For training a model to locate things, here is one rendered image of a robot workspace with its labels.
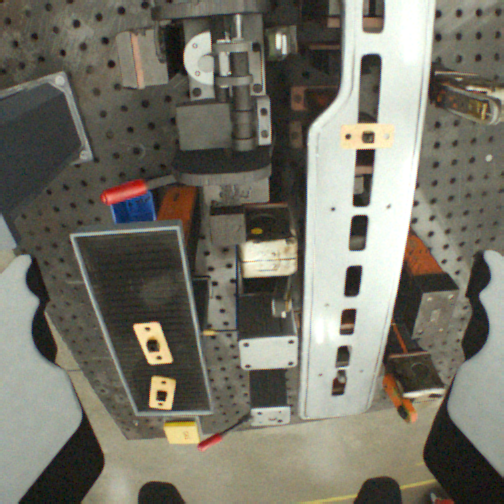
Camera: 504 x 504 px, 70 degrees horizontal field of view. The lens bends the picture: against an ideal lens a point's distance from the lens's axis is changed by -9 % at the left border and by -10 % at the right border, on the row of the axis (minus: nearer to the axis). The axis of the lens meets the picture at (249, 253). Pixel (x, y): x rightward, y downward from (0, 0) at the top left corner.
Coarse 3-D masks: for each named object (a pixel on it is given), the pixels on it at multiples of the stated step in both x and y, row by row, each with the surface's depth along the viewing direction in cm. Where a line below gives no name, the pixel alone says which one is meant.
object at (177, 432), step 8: (168, 424) 69; (176, 424) 69; (184, 424) 69; (192, 424) 69; (168, 432) 70; (176, 432) 70; (184, 432) 70; (192, 432) 70; (176, 440) 71; (184, 440) 71; (192, 440) 71
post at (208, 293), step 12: (204, 276) 107; (204, 288) 104; (204, 300) 100; (204, 312) 96; (204, 324) 94; (204, 336) 92; (204, 348) 91; (168, 420) 71; (180, 420) 71; (192, 420) 71
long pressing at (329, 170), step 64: (384, 0) 47; (384, 64) 52; (320, 128) 56; (320, 192) 62; (384, 192) 62; (320, 256) 69; (384, 256) 69; (320, 320) 77; (384, 320) 78; (320, 384) 88
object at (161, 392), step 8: (160, 376) 61; (152, 384) 62; (160, 384) 62; (168, 384) 62; (152, 392) 63; (160, 392) 62; (168, 392) 63; (152, 400) 64; (160, 400) 62; (168, 400) 64; (168, 408) 65
